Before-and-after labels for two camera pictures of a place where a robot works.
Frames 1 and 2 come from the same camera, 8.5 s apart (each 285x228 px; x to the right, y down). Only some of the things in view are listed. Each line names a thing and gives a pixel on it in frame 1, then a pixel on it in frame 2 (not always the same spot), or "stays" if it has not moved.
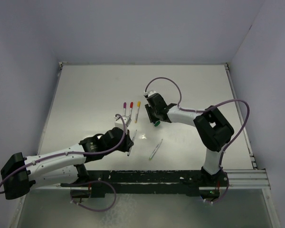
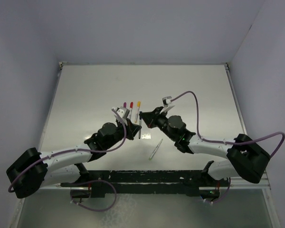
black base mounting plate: [148, 182] stays
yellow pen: [138, 105] stays
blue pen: [128, 153] to [140, 124]
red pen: [131, 109] stays
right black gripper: [152, 118] to [150, 119]
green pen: [155, 150] stays
